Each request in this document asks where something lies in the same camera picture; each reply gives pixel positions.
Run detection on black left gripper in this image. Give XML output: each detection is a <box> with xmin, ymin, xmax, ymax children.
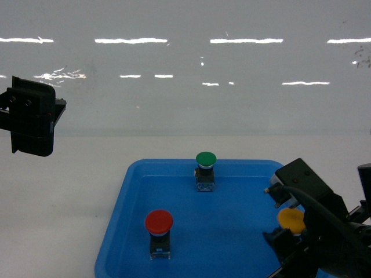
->
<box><xmin>1</xmin><ymin>76</ymin><xmax>67</xmax><ymax>157</ymax></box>

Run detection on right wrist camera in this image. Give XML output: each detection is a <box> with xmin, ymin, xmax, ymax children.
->
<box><xmin>264</xmin><ymin>158</ymin><xmax>348</xmax><ymax>222</ymax></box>

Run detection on yellow push button switch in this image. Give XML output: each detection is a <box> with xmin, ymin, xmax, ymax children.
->
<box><xmin>277</xmin><ymin>208</ymin><xmax>306</xmax><ymax>235</ymax></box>

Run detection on red push button switch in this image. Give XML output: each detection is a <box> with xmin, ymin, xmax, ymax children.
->
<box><xmin>144</xmin><ymin>209</ymin><xmax>173</xmax><ymax>260</ymax></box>

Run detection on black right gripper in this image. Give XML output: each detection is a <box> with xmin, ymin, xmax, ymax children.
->
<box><xmin>262</xmin><ymin>211</ymin><xmax>370</xmax><ymax>277</ymax></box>

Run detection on black camera cable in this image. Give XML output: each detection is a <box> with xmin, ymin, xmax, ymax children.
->
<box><xmin>282</xmin><ymin>185</ymin><xmax>371</xmax><ymax>250</ymax></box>

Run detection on blue plastic tray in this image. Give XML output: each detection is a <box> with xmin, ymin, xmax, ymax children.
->
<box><xmin>94</xmin><ymin>159</ymin><xmax>281</xmax><ymax>277</ymax></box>

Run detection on green push button switch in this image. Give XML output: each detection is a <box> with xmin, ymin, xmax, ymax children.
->
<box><xmin>194</xmin><ymin>151</ymin><xmax>217</xmax><ymax>192</ymax></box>

